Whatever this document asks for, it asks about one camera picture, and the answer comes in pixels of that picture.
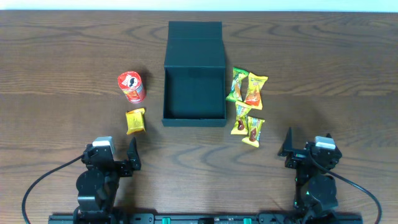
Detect yellow chocolate snack packet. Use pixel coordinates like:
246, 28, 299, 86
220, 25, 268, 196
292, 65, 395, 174
231, 101, 252, 135

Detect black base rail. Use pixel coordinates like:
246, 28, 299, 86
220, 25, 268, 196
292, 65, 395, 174
48, 213, 363, 224

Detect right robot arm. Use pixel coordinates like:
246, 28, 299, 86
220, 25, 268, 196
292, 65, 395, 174
278, 128, 342, 223

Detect left black cable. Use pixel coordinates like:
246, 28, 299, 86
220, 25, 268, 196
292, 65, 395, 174
21, 154, 85, 224

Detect yellow orange snack packet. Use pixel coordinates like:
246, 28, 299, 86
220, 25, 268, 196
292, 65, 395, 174
244, 73, 268, 110

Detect red chips can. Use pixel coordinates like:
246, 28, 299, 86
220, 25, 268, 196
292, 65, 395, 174
118, 71, 146, 103

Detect yellow brown snack packet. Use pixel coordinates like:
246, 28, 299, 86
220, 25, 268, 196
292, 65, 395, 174
242, 116, 265, 147

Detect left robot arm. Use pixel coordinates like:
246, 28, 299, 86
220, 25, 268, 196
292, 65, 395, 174
72, 136, 141, 224

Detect dark green box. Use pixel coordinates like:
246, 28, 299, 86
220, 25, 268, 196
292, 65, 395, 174
162, 21, 226, 127

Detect green yellow snack packet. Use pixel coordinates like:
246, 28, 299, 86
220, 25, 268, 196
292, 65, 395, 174
226, 67, 249, 102

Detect small yellow snack packet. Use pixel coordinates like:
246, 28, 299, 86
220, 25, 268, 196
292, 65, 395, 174
125, 108, 146, 134

